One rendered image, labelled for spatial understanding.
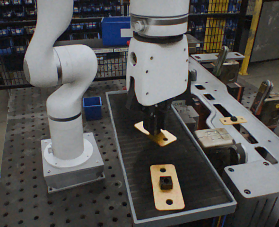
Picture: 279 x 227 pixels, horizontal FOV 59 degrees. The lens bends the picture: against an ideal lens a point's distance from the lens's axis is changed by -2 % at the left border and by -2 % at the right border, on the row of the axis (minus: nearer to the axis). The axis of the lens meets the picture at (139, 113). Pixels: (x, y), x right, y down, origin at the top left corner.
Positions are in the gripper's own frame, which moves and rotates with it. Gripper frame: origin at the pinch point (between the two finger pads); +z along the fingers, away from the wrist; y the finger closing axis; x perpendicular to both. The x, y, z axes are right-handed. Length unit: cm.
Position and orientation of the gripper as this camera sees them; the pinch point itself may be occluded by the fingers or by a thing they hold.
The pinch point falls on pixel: (155, 119)
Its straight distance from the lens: 45.7
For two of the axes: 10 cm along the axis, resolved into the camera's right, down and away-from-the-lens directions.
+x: -6.0, -4.1, 6.9
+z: 0.0, 8.6, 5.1
